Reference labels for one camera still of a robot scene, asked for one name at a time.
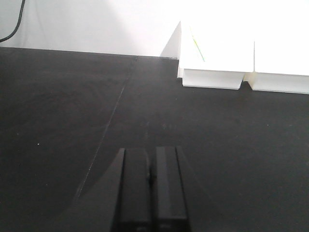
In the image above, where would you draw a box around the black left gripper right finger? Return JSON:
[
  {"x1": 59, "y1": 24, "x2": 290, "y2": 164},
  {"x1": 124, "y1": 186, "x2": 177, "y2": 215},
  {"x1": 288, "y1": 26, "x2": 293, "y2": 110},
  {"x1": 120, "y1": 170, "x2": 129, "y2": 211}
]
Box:
[{"x1": 152, "y1": 146, "x2": 191, "y2": 232}]

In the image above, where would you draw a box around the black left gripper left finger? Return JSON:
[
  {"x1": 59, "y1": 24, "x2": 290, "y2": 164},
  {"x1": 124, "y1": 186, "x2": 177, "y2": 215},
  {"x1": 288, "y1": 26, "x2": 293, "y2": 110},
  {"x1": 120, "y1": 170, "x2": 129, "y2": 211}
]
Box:
[{"x1": 72, "y1": 148, "x2": 151, "y2": 232}]

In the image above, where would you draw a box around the left white storage bin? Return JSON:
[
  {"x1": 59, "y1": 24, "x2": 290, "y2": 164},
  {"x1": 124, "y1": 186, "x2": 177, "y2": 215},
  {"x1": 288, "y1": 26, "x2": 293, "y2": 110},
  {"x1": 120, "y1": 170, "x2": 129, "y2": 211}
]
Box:
[{"x1": 160, "y1": 21, "x2": 254, "y2": 90}]

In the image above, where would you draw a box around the white storage bin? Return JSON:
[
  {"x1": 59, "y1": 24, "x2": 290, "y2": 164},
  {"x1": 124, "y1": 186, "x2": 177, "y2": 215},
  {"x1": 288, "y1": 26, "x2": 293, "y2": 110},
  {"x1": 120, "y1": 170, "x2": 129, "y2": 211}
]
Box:
[
  {"x1": 160, "y1": 21, "x2": 254, "y2": 90},
  {"x1": 243, "y1": 41, "x2": 309, "y2": 94}
]

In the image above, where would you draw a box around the middle white storage bin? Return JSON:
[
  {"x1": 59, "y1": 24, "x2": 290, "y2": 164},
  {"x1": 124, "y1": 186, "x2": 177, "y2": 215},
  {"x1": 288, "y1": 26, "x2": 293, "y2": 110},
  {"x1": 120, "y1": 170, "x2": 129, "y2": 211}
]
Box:
[{"x1": 243, "y1": 41, "x2": 309, "y2": 94}]

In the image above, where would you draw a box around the black cable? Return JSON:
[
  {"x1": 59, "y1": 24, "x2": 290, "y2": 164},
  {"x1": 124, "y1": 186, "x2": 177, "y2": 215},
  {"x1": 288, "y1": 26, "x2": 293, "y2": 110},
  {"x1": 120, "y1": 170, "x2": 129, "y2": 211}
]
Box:
[{"x1": 0, "y1": 0, "x2": 26, "y2": 42}]

